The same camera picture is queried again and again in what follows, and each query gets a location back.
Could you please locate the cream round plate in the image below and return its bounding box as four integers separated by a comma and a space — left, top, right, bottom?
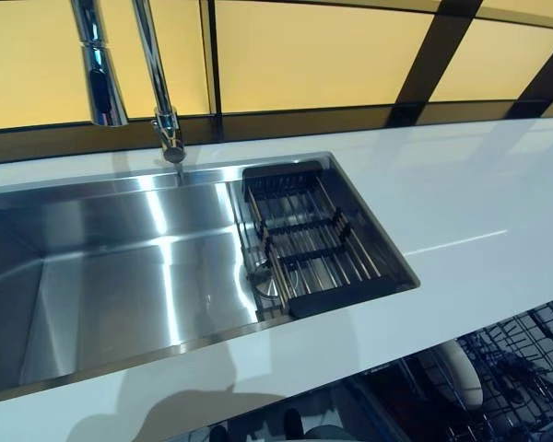
418, 341, 485, 411

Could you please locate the black steel roll-up drying rack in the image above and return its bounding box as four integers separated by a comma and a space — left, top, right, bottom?
241, 158, 409, 320

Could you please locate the steel sink drain strainer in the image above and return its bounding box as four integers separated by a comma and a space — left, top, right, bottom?
247, 262, 287, 308

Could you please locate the dark framed yellow window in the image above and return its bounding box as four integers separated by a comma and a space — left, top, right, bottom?
0, 0, 553, 167

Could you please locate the stainless steel sink basin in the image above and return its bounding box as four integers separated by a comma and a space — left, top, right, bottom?
0, 150, 421, 392

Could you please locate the chrome kitchen faucet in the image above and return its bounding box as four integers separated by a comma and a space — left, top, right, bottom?
68, 0, 188, 183

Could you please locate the dishwasher wire rack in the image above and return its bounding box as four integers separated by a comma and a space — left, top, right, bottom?
455, 298, 553, 442

